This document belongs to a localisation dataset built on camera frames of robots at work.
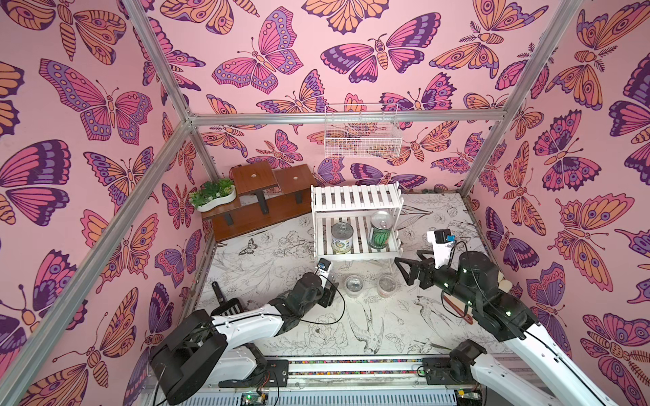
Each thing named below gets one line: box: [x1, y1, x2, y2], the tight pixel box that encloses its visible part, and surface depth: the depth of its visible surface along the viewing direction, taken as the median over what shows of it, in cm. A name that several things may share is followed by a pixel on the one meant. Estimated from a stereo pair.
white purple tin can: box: [330, 221, 355, 255], surface depth 83 cm
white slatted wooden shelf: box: [310, 181, 404, 275], surface depth 85 cm
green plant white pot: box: [188, 177, 237, 213], surface depth 94 cm
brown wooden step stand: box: [201, 160, 318, 243], surface depth 109 cm
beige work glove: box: [497, 270, 513, 292], surface depth 92 cm
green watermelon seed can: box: [367, 210, 394, 250], surface depth 82 cm
